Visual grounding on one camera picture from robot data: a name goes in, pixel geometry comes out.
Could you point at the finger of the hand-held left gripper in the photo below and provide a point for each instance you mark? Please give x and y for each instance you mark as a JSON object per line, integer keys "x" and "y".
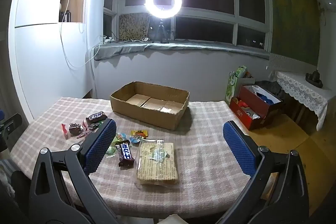
{"x": 11, "y": 120}

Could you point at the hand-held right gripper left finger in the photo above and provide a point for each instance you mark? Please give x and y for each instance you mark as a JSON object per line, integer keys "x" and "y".
{"x": 101, "y": 145}

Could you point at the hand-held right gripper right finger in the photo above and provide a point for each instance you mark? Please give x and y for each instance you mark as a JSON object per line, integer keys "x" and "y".
{"x": 240, "y": 148}

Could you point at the green jelly cup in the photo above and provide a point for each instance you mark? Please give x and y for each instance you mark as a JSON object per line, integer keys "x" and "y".
{"x": 120, "y": 137}

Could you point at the brown chocolate bar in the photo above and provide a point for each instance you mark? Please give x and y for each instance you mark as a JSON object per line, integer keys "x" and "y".
{"x": 125, "y": 153}
{"x": 96, "y": 117}

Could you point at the small red candy stick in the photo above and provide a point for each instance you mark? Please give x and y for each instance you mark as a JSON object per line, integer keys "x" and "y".
{"x": 64, "y": 130}

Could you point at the clear cracker packet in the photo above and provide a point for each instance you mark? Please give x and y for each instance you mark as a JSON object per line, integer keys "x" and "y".
{"x": 157, "y": 163}

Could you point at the red cardboard box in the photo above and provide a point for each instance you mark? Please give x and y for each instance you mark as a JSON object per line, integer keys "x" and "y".
{"x": 252, "y": 98}

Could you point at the green paper bag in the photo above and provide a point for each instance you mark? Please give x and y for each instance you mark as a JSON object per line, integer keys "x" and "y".
{"x": 231, "y": 87}

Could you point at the black cloth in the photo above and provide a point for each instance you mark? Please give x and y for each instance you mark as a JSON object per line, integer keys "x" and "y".
{"x": 270, "y": 87}

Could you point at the white lace side table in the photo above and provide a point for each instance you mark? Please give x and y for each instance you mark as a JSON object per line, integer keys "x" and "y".
{"x": 302, "y": 87}

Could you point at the grey windowsill cloth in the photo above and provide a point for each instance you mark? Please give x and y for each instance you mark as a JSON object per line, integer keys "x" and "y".
{"x": 118, "y": 49}

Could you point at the dark teapot ornament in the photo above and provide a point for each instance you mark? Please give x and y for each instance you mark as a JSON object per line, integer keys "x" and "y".
{"x": 313, "y": 77}

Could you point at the white power strip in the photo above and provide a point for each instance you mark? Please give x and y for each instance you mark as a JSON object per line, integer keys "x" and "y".
{"x": 107, "y": 40}

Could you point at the white charger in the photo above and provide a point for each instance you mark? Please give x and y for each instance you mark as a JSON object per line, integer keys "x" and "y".
{"x": 145, "y": 39}

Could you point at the dark bottle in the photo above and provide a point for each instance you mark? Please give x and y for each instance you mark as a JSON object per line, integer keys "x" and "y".
{"x": 67, "y": 16}
{"x": 62, "y": 16}

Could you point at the leopard print board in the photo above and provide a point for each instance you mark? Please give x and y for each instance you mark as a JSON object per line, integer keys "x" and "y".
{"x": 132, "y": 27}

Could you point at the white framed window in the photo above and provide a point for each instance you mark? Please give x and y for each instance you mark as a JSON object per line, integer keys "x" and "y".
{"x": 210, "y": 16}

